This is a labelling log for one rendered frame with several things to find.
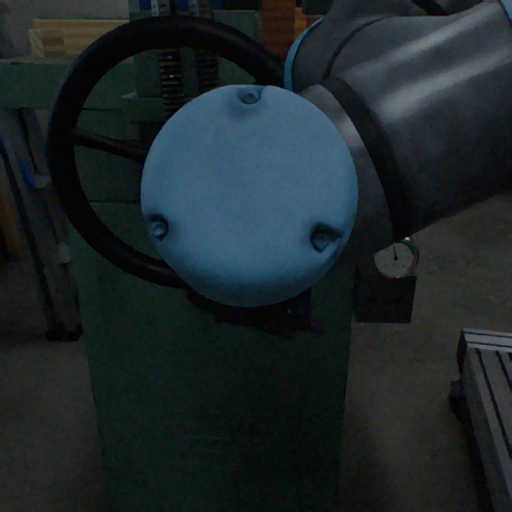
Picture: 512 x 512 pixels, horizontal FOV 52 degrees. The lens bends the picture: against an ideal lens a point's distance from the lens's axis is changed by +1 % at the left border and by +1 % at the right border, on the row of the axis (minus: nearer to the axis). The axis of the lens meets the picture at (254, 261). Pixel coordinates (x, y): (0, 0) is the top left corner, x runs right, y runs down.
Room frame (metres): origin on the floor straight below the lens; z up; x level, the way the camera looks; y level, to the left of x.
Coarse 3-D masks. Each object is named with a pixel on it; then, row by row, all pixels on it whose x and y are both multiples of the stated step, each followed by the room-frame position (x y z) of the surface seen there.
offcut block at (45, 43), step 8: (32, 32) 0.83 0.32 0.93; (40, 32) 0.82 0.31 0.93; (48, 32) 0.83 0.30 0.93; (56, 32) 0.84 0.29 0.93; (32, 40) 0.84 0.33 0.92; (40, 40) 0.83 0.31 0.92; (48, 40) 0.83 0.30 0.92; (56, 40) 0.84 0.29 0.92; (32, 48) 0.84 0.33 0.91; (40, 48) 0.83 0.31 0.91; (48, 48) 0.83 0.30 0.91; (56, 48) 0.84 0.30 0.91; (64, 48) 0.85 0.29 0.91; (40, 56) 0.83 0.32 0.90; (48, 56) 0.83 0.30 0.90; (56, 56) 0.84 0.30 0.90
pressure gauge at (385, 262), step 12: (408, 240) 0.64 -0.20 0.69; (384, 252) 0.64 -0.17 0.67; (396, 252) 0.64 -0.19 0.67; (408, 252) 0.64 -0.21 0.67; (372, 264) 0.64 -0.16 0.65; (384, 264) 0.64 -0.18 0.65; (396, 264) 0.64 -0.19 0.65; (408, 264) 0.64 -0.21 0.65; (384, 276) 0.64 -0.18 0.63; (396, 276) 0.64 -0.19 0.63
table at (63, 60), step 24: (0, 72) 0.74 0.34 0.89; (24, 72) 0.73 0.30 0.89; (48, 72) 0.73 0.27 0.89; (120, 72) 0.73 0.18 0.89; (0, 96) 0.74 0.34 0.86; (24, 96) 0.73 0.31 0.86; (48, 96) 0.73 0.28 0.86; (96, 96) 0.73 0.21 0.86; (120, 96) 0.73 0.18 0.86; (144, 120) 0.63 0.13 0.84
